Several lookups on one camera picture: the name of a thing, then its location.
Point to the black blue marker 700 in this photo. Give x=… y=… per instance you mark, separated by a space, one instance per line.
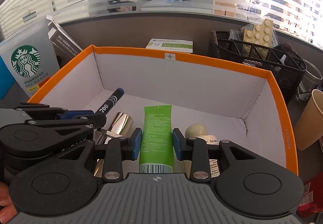
x=110 y=102

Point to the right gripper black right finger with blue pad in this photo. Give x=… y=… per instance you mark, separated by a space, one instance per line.
x=195 y=150

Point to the silver gold cosmetic tube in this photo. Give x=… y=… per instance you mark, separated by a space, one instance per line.
x=120 y=127

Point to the green cosmetic tube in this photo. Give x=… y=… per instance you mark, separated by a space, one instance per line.
x=156 y=152

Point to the red drink can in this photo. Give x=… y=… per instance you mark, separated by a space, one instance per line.
x=311 y=202

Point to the cream building block plate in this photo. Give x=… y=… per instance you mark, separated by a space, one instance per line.
x=260 y=34

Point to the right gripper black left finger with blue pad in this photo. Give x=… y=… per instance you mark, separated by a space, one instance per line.
x=118 y=150

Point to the green white medicine box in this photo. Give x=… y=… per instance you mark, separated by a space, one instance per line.
x=171 y=45

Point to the brown paper cup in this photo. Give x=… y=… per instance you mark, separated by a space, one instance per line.
x=308 y=128

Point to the white Starbucks box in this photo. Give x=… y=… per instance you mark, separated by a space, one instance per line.
x=30 y=57

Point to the person's left hand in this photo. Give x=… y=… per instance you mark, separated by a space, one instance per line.
x=8 y=210

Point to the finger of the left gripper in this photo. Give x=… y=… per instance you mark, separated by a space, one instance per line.
x=45 y=112
x=95 y=120

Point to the orange cardboard box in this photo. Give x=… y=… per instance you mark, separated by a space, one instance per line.
x=236 y=102

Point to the blue folder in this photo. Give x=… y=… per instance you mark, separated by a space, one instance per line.
x=6 y=79

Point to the beige cosmetic tube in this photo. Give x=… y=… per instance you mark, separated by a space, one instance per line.
x=199 y=130

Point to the grey open carton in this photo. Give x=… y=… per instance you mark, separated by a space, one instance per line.
x=61 y=39

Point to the black mesh desk organizer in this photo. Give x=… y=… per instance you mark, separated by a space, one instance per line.
x=287 y=68

